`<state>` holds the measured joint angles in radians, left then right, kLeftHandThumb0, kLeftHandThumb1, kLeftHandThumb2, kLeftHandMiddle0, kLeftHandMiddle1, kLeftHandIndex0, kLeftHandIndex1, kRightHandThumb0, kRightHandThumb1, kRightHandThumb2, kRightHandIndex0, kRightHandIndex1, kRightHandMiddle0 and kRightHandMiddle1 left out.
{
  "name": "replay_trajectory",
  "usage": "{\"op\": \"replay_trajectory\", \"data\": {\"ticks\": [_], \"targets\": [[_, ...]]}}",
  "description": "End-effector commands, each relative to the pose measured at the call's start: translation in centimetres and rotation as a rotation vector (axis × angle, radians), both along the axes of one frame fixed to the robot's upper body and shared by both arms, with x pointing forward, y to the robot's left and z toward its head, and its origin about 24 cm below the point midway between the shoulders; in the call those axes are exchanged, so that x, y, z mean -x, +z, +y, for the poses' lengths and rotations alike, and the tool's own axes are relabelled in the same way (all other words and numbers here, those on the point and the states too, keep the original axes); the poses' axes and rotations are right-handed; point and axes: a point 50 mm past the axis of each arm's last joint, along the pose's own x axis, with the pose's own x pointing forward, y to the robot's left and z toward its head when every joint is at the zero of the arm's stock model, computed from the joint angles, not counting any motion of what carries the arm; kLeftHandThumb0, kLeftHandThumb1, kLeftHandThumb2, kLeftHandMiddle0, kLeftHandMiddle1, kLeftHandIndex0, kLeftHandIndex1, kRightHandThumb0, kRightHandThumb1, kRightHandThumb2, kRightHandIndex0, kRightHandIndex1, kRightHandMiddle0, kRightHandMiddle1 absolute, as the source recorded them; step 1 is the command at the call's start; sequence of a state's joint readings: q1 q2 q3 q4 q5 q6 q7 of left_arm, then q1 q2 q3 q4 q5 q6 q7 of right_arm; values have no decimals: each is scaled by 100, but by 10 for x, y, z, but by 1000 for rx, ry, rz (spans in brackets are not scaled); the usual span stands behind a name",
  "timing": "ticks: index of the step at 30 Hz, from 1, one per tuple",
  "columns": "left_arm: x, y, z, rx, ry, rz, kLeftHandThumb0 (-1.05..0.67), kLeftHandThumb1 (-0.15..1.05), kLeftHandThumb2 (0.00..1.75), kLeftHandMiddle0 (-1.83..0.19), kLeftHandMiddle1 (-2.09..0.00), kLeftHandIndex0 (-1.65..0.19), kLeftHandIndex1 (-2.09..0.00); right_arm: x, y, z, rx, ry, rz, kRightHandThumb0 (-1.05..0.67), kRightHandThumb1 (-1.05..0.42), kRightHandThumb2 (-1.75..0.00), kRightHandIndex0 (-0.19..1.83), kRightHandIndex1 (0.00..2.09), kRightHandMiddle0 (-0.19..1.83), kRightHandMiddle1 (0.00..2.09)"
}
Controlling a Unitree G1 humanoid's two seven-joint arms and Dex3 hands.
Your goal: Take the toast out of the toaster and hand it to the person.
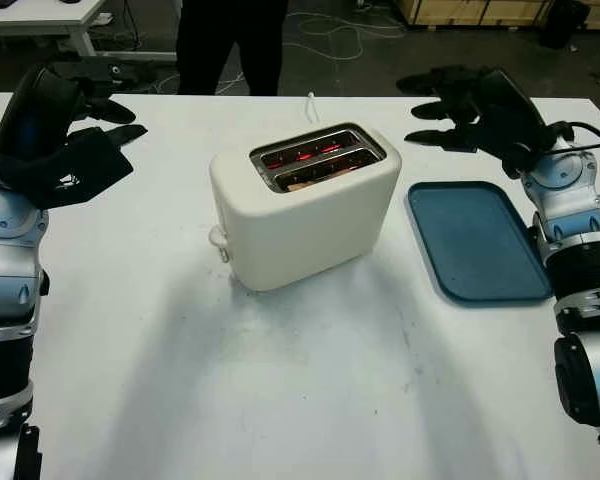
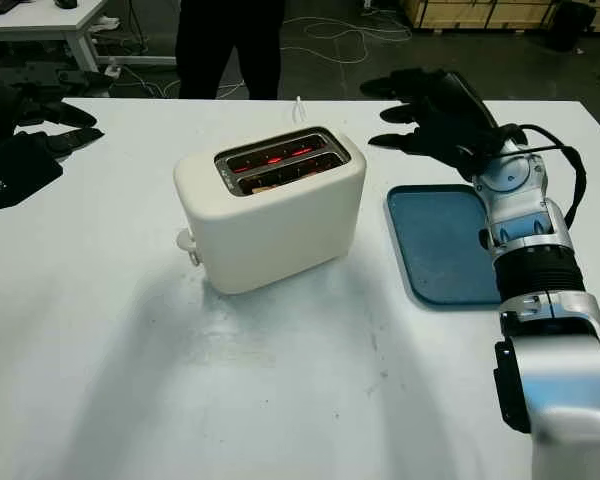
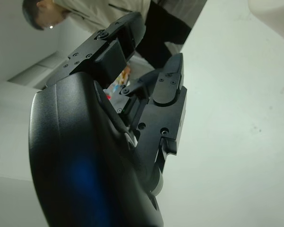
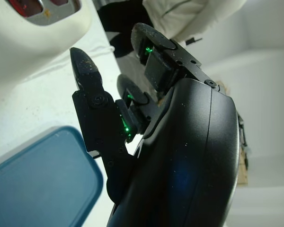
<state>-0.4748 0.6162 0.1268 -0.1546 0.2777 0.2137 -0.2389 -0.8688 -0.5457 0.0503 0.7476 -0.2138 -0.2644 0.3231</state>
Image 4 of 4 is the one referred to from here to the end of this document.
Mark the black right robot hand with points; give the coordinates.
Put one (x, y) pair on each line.
(180, 153)

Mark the person in white jacket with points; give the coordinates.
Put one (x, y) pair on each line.
(194, 16)

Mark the cream white two-slot toaster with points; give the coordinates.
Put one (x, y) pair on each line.
(26, 40)

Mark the blue plastic tray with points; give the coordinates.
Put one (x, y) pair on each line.
(42, 182)

